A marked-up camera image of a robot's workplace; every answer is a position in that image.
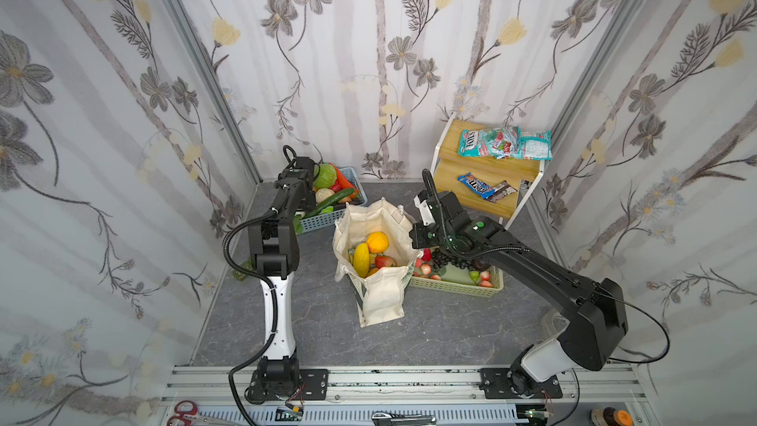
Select green cabbage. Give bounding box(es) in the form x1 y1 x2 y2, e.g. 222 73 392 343
313 163 337 189

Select green cucumber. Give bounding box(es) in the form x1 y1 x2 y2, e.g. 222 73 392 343
303 189 355 219

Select orange capped bottle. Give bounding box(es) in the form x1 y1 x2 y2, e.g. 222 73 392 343
589 407 635 426

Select white wooden two-tier shelf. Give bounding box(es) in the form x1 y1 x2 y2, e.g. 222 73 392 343
431 118 546 230

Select blue plastic vegetable basket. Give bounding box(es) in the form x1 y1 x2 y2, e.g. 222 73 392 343
295 167 369 235

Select red handled scissors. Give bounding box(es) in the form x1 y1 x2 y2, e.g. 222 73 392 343
166 400 234 426

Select white garlic bulb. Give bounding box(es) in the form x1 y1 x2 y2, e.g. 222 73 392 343
315 189 334 204

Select yellow orange citrus fruit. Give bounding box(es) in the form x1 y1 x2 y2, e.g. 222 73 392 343
366 231 390 254

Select red green candy packet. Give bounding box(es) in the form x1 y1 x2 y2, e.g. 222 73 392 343
459 126 518 159

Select red peach fruit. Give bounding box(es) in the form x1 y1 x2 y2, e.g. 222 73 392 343
375 256 396 269

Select blue chocolate bar packet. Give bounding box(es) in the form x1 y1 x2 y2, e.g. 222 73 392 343
457 173 496 199

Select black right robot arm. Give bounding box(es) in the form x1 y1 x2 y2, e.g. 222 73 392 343
409 170 632 398

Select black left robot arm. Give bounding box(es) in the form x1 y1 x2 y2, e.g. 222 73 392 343
222 145 317 425

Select green plastic fruit basket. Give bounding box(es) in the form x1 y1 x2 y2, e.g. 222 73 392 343
409 248 504 298

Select small green block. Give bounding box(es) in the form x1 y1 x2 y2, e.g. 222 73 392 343
232 260 252 281

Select brown snack bar packet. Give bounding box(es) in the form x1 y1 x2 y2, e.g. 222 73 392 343
486 181 518 203

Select teal white snack packet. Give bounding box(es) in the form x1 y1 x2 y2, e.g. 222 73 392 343
513 127 553 161

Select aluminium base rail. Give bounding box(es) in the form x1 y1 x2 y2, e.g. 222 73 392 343
146 364 661 425

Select cream canvas grocery bag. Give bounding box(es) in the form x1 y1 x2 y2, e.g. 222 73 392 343
332 199 422 327

